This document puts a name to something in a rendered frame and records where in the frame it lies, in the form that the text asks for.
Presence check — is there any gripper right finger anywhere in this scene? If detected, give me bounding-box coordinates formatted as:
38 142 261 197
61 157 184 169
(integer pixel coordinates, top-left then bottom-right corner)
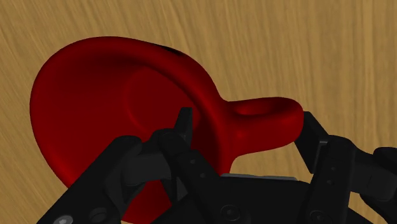
293 111 397 224

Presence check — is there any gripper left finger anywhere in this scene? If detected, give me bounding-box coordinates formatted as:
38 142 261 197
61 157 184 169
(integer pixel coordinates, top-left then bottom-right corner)
36 107 221 224

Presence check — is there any red bowl with handle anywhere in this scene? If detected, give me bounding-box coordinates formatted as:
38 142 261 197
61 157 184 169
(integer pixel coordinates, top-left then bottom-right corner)
29 36 305 223

